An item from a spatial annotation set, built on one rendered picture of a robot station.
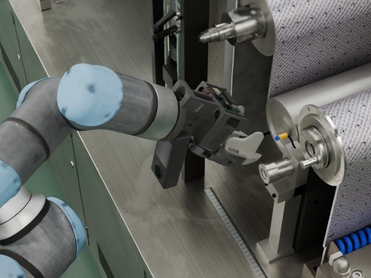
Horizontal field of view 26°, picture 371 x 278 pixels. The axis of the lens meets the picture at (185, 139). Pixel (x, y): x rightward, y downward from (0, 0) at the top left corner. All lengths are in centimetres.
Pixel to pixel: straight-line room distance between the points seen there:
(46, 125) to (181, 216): 72
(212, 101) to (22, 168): 28
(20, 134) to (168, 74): 63
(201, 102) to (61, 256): 49
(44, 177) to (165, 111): 194
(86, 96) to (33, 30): 118
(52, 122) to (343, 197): 60
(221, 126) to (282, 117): 40
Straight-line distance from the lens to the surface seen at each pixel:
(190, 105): 109
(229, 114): 111
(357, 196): 147
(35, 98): 108
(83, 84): 99
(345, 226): 154
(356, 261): 154
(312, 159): 138
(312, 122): 138
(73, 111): 100
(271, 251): 167
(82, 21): 216
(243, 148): 119
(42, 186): 295
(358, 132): 136
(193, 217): 172
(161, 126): 106
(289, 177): 148
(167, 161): 116
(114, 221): 199
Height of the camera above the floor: 230
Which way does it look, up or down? 49 degrees down
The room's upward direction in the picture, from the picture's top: straight up
